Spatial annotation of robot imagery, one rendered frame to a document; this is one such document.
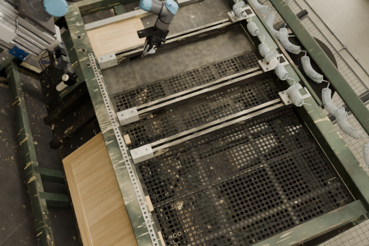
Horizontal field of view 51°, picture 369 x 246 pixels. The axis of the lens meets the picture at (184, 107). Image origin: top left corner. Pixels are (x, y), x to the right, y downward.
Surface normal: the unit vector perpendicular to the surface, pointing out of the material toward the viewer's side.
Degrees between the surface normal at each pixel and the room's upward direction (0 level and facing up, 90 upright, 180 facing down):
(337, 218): 58
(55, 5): 98
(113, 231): 90
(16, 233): 0
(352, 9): 90
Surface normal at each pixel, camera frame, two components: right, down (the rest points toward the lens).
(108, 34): 0.00, -0.53
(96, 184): -0.49, -0.29
